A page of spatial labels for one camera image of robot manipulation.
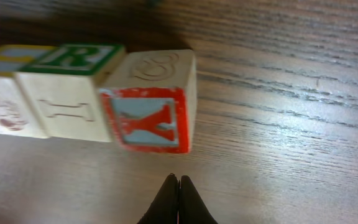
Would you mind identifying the block with red side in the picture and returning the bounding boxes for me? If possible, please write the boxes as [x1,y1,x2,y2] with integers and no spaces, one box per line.
[15,44,126,142]

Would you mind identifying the block with red X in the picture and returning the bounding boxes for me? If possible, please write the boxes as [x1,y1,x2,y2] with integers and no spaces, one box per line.
[99,49,197,154]

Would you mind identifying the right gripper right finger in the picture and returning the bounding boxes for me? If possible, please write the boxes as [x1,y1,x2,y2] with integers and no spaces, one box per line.
[178,175,218,224]

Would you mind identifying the block with car picture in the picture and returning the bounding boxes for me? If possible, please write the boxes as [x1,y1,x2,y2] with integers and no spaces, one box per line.
[0,45,52,139]

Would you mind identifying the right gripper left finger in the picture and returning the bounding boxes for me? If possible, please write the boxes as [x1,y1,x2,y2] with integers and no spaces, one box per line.
[138,173,179,224]

